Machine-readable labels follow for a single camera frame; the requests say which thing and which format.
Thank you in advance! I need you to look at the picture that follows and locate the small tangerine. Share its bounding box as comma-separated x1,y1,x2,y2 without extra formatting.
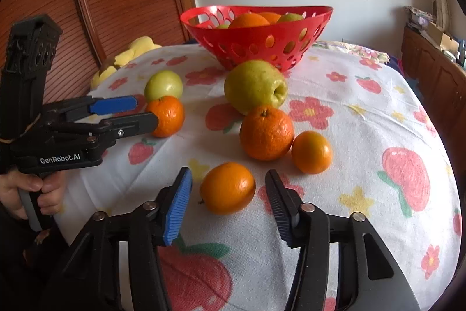
239,105,295,162
199,162,256,216
291,131,333,175
146,96,186,138

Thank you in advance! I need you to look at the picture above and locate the person's left hand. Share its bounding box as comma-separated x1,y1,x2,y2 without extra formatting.
0,173,66,220

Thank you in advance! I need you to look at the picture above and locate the small green apple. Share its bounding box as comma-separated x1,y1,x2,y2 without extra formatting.
144,70,183,102

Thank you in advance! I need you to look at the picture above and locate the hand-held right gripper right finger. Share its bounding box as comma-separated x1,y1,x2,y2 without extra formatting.
265,170,419,311

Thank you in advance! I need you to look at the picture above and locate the wooden sideboard cabinet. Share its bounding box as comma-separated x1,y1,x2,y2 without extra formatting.
400,25,466,104

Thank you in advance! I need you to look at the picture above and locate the large orange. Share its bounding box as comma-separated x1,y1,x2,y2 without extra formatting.
257,12,282,24
229,13,271,29

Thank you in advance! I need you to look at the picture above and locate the red perforated plastic basket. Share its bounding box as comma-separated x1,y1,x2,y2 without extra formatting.
180,5,334,73

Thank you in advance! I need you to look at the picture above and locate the open cardboard box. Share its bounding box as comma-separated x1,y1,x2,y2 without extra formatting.
424,21,457,53

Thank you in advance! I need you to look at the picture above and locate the strawberry print white cloth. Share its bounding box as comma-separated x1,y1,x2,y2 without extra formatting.
54,41,463,311

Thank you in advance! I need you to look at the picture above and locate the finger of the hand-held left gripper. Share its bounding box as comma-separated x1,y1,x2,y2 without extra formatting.
49,111,159,151
44,95,140,122

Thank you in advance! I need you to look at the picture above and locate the yellow plush toy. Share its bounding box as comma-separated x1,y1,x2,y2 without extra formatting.
91,36,163,89

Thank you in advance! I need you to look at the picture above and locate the stack of papers and cloth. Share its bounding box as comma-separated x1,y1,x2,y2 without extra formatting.
404,6,437,29

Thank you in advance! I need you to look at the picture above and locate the yellow-green apple back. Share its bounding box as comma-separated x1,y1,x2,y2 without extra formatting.
224,59,288,115

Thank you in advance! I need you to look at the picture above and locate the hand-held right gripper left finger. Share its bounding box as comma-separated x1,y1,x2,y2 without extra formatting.
58,167,193,311

